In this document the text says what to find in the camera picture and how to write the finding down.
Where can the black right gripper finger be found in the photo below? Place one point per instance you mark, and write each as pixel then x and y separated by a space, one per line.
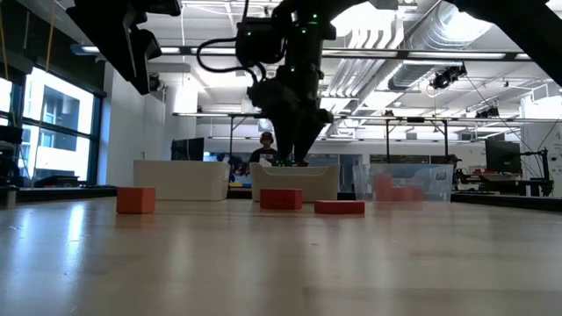
pixel 286 140
pixel 307 136

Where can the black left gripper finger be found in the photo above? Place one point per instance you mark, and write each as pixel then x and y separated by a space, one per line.
pixel 134 72

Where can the red wooden block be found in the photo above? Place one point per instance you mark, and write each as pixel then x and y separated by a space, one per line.
pixel 339 207
pixel 281 198

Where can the orange wooden block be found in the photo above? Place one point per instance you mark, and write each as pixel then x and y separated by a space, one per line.
pixel 383 186

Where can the orange wooden cube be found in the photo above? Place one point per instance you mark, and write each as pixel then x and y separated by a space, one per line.
pixel 136 200
pixel 410 194

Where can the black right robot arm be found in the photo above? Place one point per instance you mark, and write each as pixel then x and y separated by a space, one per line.
pixel 307 52

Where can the person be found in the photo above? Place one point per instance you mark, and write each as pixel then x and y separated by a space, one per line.
pixel 263 154

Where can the grey plastic bin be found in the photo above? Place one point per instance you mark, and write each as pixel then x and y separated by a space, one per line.
pixel 294 184

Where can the large glass window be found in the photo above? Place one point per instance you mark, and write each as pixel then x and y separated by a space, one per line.
pixel 61 131

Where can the black computer monitor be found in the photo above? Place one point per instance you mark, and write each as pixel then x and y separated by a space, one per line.
pixel 502 156
pixel 187 149

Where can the white plastic bin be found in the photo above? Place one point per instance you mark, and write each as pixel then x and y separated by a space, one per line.
pixel 181 180

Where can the clear plastic bin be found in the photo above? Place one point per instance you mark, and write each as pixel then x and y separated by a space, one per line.
pixel 439 184

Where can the overhead light bar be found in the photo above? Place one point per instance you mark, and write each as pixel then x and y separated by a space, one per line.
pixel 456 55

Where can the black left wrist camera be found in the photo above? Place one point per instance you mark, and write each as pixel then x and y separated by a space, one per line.
pixel 147 44

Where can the black metal gantry frame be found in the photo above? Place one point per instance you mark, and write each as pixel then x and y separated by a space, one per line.
pixel 415 119

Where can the black aluminium table frame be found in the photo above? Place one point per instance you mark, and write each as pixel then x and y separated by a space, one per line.
pixel 66 193

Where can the black ceiling-mounted camera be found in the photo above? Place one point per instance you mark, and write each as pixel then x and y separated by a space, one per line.
pixel 448 76
pixel 487 113

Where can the silver ventilation duct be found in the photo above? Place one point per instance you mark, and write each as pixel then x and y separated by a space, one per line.
pixel 439 30

